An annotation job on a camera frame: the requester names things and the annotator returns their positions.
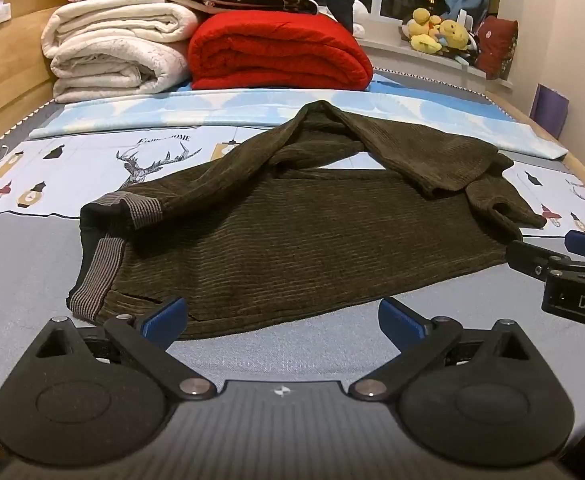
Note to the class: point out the wooden bed frame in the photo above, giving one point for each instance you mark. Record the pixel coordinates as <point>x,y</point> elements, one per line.
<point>12,70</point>

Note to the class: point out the dark red cushion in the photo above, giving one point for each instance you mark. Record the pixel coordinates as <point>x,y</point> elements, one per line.
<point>497,47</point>

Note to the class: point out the yellow plush toy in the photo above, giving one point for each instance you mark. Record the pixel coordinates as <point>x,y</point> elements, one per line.
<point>455,34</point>
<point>422,25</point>

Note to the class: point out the dark star print cloth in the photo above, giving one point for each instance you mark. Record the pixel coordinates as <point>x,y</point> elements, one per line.
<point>272,5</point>

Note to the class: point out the white window sill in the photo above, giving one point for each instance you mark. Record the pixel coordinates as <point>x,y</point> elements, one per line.
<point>402,60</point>

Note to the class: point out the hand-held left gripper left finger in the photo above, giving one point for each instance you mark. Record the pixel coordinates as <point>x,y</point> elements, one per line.
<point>165,317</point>

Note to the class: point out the white folded quilt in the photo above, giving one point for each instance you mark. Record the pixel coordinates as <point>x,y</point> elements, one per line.
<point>117,22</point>
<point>112,70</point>

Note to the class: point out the red folded blanket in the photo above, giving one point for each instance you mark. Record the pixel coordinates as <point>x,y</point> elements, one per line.
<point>272,55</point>

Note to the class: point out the light blue patterned blanket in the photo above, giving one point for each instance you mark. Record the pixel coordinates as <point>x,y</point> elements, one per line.
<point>147,110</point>

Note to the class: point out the purple box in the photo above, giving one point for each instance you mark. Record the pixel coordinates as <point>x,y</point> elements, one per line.
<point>550,110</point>

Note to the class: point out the deer print bedsheet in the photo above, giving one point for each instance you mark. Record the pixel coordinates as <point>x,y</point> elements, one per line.
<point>22,260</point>

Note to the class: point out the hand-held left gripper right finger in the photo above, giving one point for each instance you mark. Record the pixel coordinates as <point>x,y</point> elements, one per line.
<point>400,321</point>

